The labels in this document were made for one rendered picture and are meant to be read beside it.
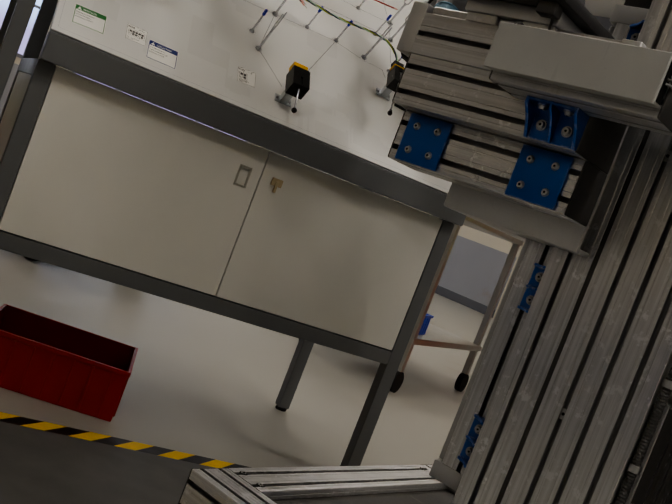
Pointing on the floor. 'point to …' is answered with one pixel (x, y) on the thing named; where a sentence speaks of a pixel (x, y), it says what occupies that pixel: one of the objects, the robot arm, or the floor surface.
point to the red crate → (62, 363)
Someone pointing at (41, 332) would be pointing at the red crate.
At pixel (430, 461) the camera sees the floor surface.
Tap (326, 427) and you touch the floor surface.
